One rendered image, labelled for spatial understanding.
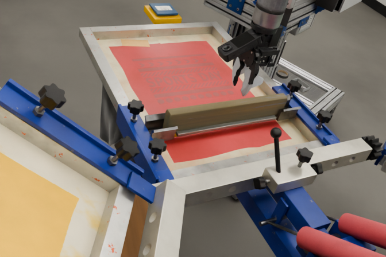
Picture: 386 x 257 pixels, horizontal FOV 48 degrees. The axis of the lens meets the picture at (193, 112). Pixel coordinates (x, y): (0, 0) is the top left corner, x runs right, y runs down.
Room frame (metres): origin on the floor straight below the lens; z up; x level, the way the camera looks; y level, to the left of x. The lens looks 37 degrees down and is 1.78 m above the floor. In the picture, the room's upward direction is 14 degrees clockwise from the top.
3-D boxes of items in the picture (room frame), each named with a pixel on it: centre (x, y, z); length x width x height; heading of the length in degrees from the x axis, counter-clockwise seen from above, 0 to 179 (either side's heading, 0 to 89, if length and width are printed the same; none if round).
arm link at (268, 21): (1.05, -0.12, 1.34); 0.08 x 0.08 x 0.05
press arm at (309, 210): (0.75, -0.30, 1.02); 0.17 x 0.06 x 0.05; 34
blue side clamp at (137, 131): (0.86, 0.11, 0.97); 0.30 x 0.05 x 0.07; 34
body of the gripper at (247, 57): (1.05, -0.13, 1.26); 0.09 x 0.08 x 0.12; 125
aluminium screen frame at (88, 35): (1.21, 0.02, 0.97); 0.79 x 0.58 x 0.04; 34
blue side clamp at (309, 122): (1.17, -0.35, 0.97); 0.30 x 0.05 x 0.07; 34
